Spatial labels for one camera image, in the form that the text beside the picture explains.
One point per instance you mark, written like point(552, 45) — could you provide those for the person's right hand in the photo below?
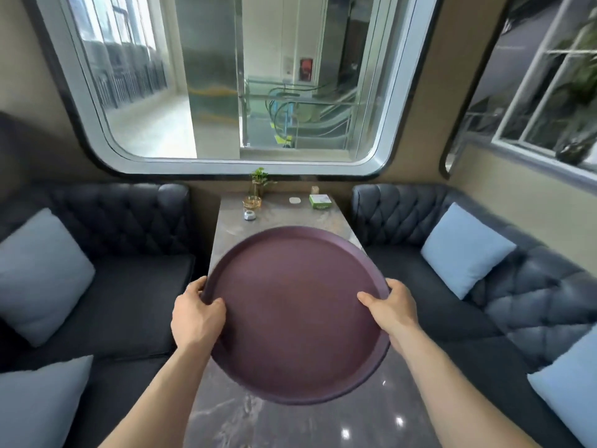
point(396, 312)

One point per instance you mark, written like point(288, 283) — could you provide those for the person's left hand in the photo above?
point(196, 317)

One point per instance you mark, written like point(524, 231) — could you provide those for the person's left thumb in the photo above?
point(215, 308)

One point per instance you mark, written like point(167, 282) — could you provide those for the person's right thumb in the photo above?
point(373, 300)

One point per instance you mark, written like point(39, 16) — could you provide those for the round maroon serving tray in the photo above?
point(298, 317)

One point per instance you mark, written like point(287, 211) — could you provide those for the person's left forearm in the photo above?
point(154, 396)

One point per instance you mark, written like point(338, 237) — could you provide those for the person's right forearm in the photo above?
point(447, 391)

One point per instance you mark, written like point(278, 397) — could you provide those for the small silver round container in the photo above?
point(250, 215)

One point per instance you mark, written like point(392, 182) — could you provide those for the light blue cushion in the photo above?
point(569, 382)
point(466, 249)
point(42, 279)
point(37, 401)

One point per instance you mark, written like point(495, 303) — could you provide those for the green tissue box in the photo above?
point(320, 201)

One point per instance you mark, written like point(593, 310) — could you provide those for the amber glass ashtray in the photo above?
point(252, 202)

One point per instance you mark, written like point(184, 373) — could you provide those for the dark tufted leather sofa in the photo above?
point(489, 293)
point(102, 293)

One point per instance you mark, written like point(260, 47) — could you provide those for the small potted green plant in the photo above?
point(261, 181)

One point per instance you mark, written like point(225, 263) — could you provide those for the large rounded window frame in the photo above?
point(233, 88)

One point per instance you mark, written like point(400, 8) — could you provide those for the rounded mirror with dark frame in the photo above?
point(527, 83)

